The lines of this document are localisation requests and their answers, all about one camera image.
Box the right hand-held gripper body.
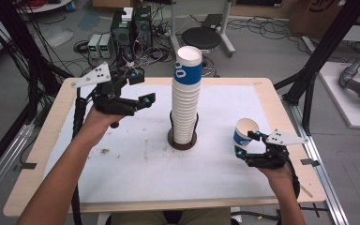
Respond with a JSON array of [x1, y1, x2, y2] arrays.
[[246, 128, 309, 171]]

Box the person's right hand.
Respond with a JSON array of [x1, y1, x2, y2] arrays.
[[257, 164, 293, 190]]

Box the white metal stand frame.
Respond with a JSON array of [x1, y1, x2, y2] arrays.
[[168, 0, 237, 59]]

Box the single blue white paper cup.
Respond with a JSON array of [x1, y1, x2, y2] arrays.
[[232, 117, 261, 148]]

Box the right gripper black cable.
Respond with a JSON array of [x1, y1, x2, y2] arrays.
[[285, 155, 302, 202]]

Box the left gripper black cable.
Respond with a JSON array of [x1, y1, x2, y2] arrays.
[[70, 87, 87, 225]]

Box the white floor board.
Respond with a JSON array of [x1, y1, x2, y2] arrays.
[[318, 61, 360, 130]]

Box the grey tape strip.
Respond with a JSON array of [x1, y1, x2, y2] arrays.
[[300, 157, 321, 168], [12, 162, 38, 172]]

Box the aluminium rail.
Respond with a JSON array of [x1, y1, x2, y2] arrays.
[[0, 123, 36, 209], [280, 97, 351, 225]]

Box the grey bench power supply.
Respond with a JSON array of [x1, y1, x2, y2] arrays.
[[98, 33, 113, 60], [87, 34, 103, 59]]

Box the dark flat device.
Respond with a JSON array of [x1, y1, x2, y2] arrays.
[[201, 13, 225, 30]]

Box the person's left hand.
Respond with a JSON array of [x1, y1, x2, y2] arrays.
[[74, 105, 127, 148]]

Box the white round table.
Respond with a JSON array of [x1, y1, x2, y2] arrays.
[[16, 0, 73, 14]]

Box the tall stack of paper cups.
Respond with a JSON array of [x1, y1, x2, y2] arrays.
[[171, 45, 203, 145]]

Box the black metal frame post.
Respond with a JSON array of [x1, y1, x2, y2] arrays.
[[0, 0, 73, 186], [274, 0, 360, 136]]

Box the cardboard box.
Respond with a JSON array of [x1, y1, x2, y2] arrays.
[[288, 0, 345, 39]]

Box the black round stool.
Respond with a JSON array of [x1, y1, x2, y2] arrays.
[[181, 26, 222, 51]]

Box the tangle of floor cables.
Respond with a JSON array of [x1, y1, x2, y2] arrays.
[[72, 39, 176, 79]]

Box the person's legs in khaki trousers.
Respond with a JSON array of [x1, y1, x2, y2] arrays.
[[110, 208, 233, 225]]

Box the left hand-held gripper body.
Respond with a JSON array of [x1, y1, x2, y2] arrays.
[[70, 61, 139, 117]]

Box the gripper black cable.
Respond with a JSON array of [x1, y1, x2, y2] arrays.
[[285, 155, 302, 202], [70, 87, 87, 225]]

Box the black brown cup holder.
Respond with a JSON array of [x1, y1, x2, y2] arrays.
[[167, 111, 201, 151]]

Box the black computer tower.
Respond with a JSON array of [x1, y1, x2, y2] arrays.
[[133, 5, 154, 49], [110, 10, 136, 64]]

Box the white table mat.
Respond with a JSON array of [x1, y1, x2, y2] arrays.
[[42, 83, 283, 206]]

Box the black floor cables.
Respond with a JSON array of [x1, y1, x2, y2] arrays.
[[227, 16, 308, 49]]

